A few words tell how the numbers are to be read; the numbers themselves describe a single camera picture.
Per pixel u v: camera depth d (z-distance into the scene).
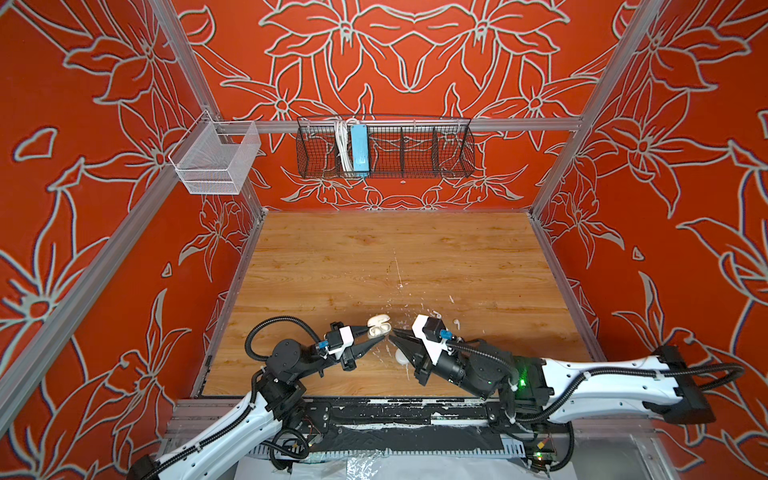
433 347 0.48
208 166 0.89
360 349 0.60
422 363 0.52
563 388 0.46
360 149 0.89
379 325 0.62
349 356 0.59
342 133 0.87
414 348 0.52
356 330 0.62
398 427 0.73
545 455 0.68
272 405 0.55
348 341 0.54
